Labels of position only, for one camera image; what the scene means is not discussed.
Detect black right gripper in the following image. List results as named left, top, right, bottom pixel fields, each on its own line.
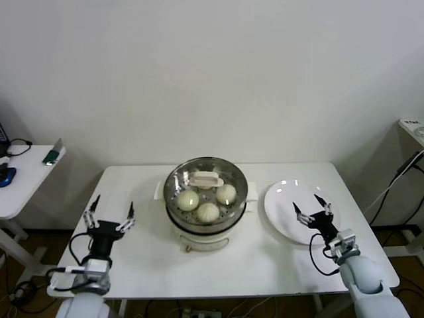
left=292, top=194, right=341, bottom=244

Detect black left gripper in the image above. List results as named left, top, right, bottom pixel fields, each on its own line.
left=82, top=194, right=137, bottom=258

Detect glass pot lid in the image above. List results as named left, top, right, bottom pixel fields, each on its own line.
left=163, top=156, right=248, bottom=230

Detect perforated steel steamer basket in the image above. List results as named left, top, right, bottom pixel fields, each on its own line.
left=163, top=156, right=248, bottom=233

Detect white round plate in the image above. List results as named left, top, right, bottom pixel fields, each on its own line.
left=263, top=180, right=341, bottom=246

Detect white work table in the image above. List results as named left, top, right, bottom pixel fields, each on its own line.
left=46, top=161, right=401, bottom=318

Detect white electric cooking pot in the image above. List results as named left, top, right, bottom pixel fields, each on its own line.
left=152, top=180, right=259, bottom=254

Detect white side table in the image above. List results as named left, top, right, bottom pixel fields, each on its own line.
left=0, top=144, right=66, bottom=286

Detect blue computer mouse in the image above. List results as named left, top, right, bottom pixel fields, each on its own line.
left=0, top=167, right=17, bottom=189

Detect white shelf stand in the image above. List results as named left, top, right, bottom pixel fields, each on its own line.
left=396, top=118, right=424, bottom=258

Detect power strip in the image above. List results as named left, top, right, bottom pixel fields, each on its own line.
left=180, top=307, right=223, bottom=318

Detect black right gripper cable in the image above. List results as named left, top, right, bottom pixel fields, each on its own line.
left=309, top=233, right=342, bottom=276

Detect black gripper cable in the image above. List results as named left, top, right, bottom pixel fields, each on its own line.
left=68, top=231, right=93, bottom=266
left=309, top=233, right=342, bottom=276

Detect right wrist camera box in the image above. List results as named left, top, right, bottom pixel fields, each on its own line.
left=327, top=228, right=360, bottom=262

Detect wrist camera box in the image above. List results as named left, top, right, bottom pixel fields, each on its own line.
left=46, top=264, right=85, bottom=292
left=327, top=228, right=360, bottom=262

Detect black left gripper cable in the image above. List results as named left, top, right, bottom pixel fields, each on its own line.
left=68, top=231, right=93, bottom=266

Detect white cable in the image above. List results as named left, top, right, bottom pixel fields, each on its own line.
left=363, top=158, right=422, bottom=212

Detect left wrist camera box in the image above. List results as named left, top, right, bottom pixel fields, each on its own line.
left=46, top=264, right=85, bottom=292

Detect green handled scraper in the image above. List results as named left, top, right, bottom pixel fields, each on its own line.
left=41, top=138, right=64, bottom=166

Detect black power adapter cable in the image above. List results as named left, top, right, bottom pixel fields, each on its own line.
left=368, top=150, right=424, bottom=226

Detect black cable with plug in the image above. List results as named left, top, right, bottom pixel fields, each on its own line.
left=5, top=138, right=33, bottom=158

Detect black floor cable bundle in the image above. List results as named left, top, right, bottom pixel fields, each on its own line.
left=8, top=280, right=39, bottom=309

